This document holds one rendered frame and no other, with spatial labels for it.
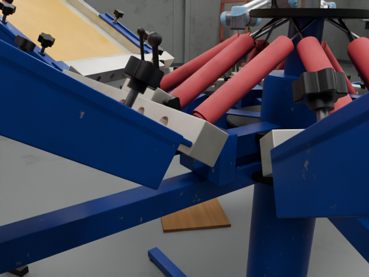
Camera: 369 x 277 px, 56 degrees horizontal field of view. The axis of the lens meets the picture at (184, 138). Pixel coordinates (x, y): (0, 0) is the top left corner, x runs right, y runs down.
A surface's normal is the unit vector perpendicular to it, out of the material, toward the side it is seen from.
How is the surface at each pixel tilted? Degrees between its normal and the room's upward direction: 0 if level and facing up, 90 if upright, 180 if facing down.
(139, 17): 90
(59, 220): 0
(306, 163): 90
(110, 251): 0
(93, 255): 0
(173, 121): 58
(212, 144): 90
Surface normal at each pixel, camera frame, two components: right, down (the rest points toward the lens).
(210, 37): 0.33, 0.31
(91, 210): 0.01, -0.95
